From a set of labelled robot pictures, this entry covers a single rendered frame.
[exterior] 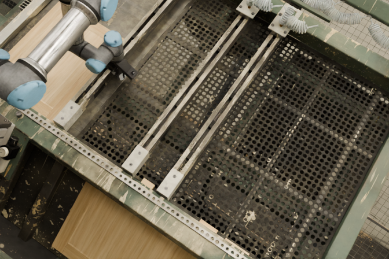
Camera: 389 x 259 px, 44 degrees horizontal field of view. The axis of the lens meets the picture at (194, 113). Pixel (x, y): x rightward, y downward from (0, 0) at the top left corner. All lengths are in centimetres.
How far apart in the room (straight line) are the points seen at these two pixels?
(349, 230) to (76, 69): 148
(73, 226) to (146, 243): 40
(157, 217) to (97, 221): 49
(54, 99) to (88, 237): 72
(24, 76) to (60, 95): 79
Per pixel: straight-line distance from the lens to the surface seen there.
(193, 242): 210
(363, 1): 297
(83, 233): 257
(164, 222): 211
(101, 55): 207
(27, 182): 269
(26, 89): 159
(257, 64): 240
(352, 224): 226
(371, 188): 234
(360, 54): 255
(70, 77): 243
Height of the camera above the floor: 177
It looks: 13 degrees down
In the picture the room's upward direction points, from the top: 30 degrees clockwise
